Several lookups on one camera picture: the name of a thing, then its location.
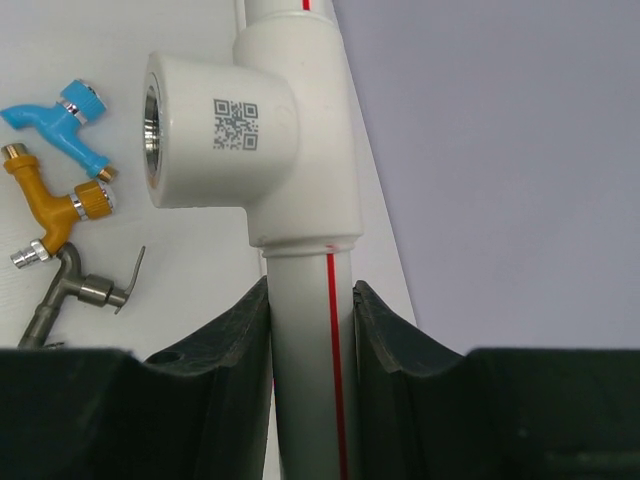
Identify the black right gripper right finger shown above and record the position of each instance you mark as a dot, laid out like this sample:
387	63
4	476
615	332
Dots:
416	398

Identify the orange plastic faucet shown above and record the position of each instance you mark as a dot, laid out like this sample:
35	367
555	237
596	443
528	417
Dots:
57	215

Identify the grey metal faucet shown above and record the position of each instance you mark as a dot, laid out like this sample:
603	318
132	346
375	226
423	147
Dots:
70	281

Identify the blue plastic faucet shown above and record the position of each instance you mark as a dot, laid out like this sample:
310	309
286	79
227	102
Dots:
78	105

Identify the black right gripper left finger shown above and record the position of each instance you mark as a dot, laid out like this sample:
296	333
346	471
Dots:
219	395

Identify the white PVC pipe frame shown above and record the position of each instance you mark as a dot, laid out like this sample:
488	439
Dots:
271	132

